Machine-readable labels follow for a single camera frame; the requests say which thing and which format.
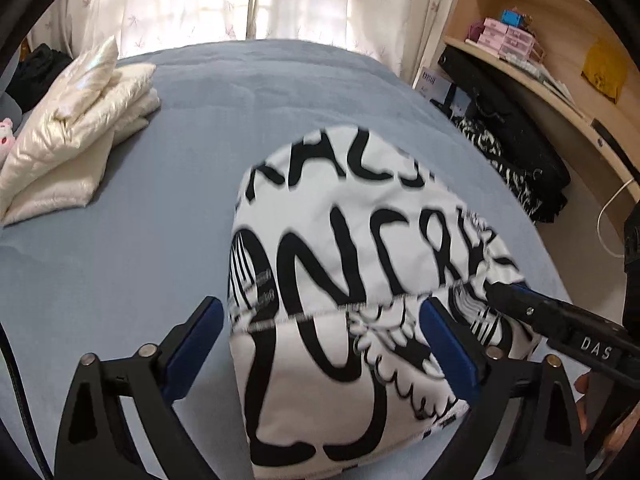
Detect black clothing pile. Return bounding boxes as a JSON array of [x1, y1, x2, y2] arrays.
[[7, 42, 73, 113]]

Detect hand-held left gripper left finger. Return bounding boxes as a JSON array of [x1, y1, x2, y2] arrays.
[[52, 296, 225, 480]]

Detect stack of papers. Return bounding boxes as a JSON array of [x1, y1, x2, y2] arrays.
[[520, 57, 586, 111]]

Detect pink drawer boxes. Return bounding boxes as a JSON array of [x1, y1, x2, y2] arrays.
[[477, 17, 538, 63]]

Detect black bar device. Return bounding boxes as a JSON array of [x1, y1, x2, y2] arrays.
[[592, 117, 640, 181]]

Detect black white patterned bag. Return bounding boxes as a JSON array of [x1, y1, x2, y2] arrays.
[[455, 115, 546, 221]]

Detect white floral curtain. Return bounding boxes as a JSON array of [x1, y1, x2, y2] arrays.
[[250, 0, 466, 78], [30, 0, 271, 61]]

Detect person's right hand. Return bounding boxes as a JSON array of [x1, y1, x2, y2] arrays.
[[574, 372, 596, 433]]

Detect white cable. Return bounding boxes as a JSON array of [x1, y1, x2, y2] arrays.
[[597, 177, 636, 261]]

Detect wooden shelf unit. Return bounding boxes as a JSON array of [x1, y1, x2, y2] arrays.
[[412, 0, 640, 241]]

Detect cream puffer jacket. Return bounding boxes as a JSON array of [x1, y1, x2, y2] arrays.
[[0, 35, 163, 226]]

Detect pink plush toy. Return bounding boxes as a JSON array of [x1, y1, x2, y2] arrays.
[[0, 117, 15, 163]]

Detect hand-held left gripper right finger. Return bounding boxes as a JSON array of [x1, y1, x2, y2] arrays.
[[419, 296, 588, 480]]

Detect yellow cloth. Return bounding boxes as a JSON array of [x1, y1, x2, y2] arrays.
[[581, 40, 630, 105]]

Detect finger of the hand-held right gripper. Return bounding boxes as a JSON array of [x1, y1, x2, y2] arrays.
[[486, 282, 577, 344]]

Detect black and white printed jacket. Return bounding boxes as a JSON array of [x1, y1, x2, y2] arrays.
[[227, 127, 543, 480]]

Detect black hanging garment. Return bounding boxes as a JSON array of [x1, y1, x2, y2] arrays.
[[437, 45, 571, 223]]

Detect blue bed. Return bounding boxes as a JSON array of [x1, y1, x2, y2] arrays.
[[0, 39, 576, 480]]

